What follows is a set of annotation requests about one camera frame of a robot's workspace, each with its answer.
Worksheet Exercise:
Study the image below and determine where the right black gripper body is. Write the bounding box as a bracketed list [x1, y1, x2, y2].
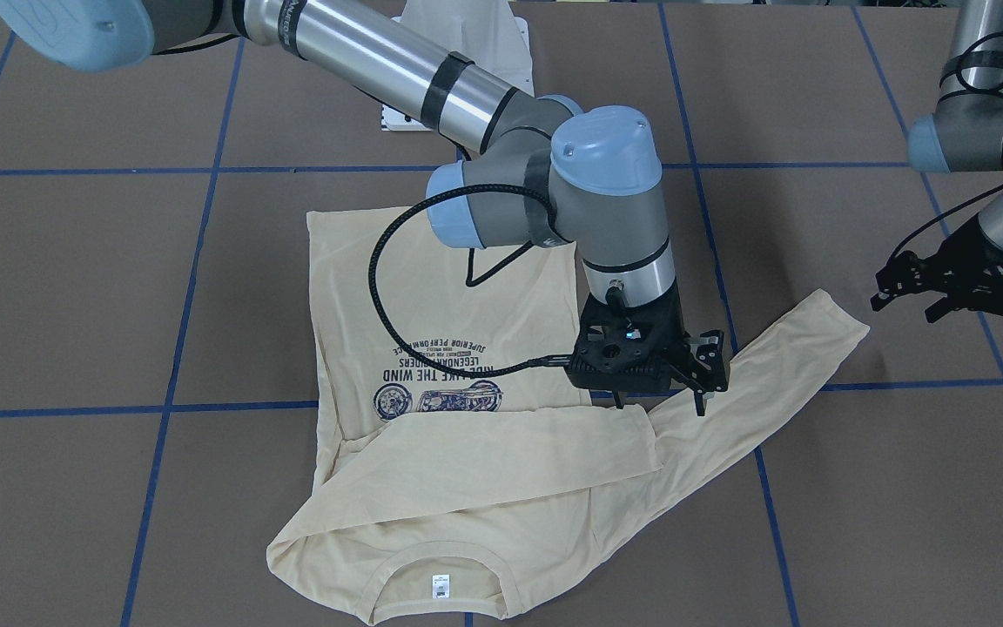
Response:
[578, 288, 702, 390]

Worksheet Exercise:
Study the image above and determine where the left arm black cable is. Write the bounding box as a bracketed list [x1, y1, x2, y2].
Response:
[889, 31, 1003, 271]

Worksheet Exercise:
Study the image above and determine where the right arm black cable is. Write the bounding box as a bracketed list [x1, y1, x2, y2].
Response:
[368, 181, 574, 379]

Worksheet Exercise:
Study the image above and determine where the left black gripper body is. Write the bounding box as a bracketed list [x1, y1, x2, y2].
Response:
[922, 218, 1003, 317]

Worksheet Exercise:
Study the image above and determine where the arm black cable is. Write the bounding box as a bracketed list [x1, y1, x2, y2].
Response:
[889, 31, 1003, 271]
[368, 181, 574, 379]

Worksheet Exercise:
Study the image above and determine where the right silver-grey robot arm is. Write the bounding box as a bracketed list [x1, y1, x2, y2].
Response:
[0, 1, 729, 415]

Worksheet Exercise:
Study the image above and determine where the left silver-grey robot arm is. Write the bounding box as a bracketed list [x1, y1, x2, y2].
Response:
[871, 1, 1003, 322]

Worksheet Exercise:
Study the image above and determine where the cream long-sleeve printed shirt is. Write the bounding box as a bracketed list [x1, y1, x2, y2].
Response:
[266, 207, 869, 624]

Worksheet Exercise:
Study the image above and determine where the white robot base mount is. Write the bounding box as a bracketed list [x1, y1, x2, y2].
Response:
[393, 1, 535, 96]

